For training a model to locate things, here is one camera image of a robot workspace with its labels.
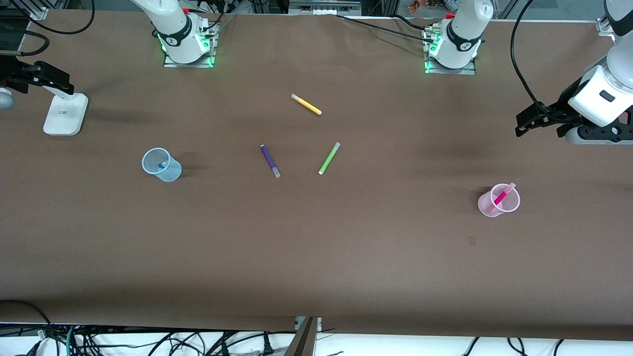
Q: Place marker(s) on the pink marker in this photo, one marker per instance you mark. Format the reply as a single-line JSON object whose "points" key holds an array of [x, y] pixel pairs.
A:
{"points": [[500, 198]]}

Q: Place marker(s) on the blue marker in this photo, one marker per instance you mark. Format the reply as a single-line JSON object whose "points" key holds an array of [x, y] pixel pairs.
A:
{"points": [[161, 164]]}

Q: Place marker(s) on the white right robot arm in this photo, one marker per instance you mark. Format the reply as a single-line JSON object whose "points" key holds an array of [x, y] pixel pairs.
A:
{"points": [[168, 20]]}

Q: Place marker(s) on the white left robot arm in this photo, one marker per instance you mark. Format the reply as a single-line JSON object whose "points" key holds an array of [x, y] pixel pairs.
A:
{"points": [[465, 29]]}

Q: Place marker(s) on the white stand with pole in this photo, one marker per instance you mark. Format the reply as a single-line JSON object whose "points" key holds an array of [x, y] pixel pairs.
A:
{"points": [[64, 118]]}

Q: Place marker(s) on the aluminium profile corner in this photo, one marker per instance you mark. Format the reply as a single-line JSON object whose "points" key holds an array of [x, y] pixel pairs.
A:
{"points": [[38, 14]]}

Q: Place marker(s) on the translucent pink cup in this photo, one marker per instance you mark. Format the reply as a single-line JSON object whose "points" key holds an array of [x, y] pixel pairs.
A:
{"points": [[512, 205]]}

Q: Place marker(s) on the translucent blue cup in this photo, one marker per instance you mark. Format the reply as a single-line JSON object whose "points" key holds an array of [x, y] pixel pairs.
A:
{"points": [[170, 174]]}

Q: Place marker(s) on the orange background object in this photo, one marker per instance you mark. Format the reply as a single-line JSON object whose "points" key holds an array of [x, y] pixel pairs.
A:
{"points": [[414, 6]]}

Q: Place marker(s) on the green marker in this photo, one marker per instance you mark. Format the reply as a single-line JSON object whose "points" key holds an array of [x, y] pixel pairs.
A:
{"points": [[328, 159]]}

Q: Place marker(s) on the purple marker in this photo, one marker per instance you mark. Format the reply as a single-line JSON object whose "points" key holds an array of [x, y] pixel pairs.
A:
{"points": [[268, 158]]}

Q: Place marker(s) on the yellow marker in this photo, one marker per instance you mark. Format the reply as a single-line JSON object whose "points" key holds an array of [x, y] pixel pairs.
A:
{"points": [[306, 104]]}

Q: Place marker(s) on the brown table cover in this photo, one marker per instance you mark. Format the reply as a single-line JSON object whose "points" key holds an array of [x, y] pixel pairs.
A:
{"points": [[316, 257]]}

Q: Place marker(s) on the aluminium frame post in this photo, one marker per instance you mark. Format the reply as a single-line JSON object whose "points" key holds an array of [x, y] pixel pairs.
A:
{"points": [[603, 27]]}

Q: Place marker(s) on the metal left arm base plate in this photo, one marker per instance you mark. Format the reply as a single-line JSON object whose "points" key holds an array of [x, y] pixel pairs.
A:
{"points": [[450, 71]]}

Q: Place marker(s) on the grey metal frame bar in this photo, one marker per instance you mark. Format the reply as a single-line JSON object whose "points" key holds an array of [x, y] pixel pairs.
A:
{"points": [[324, 7]]}

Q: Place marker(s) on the metal table frame bracket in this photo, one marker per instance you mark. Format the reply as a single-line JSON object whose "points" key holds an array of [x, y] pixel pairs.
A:
{"points": [[304, 341]]}

